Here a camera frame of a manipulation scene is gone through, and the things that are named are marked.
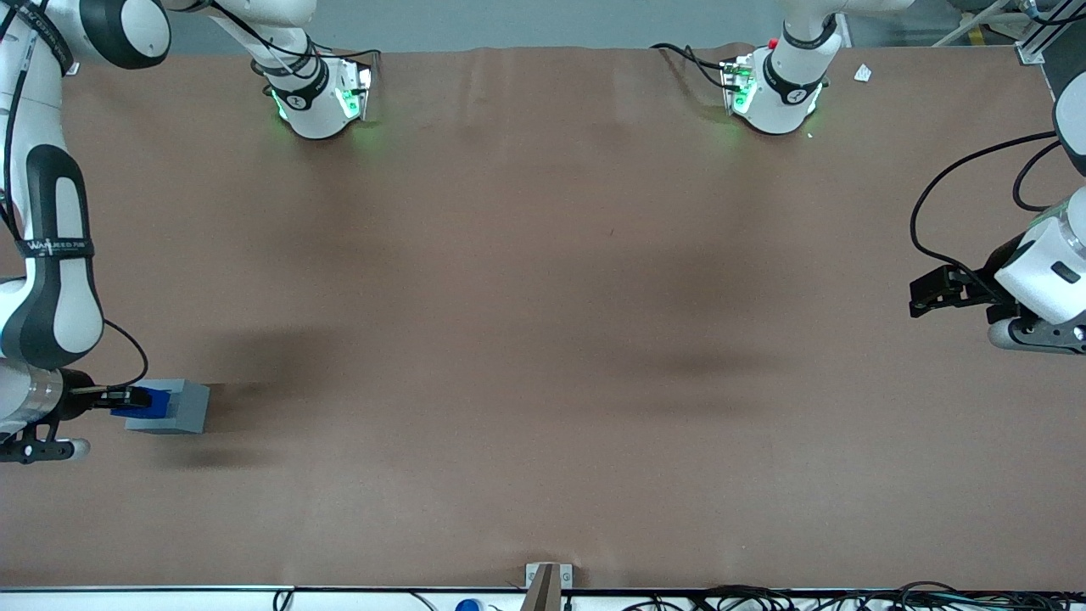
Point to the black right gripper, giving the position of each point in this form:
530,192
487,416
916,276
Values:
77,392

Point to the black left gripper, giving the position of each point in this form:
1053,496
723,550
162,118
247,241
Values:
987,284

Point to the blue plastic part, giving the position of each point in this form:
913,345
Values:
158,404

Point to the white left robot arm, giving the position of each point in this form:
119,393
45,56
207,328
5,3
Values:
785,93

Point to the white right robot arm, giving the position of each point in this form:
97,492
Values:
55,288

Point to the gray square base block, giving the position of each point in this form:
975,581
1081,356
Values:
188,407

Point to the small white paper scrap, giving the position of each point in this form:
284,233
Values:
863,73

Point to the brown table cover sheet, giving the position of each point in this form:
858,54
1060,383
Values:
543,339

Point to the blue round cap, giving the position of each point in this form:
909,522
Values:
467,606

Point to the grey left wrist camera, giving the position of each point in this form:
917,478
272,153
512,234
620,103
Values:
1031,336

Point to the aluminium frame profile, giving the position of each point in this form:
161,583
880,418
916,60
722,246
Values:
1039,34

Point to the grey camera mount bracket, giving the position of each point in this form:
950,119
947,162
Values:
547,585

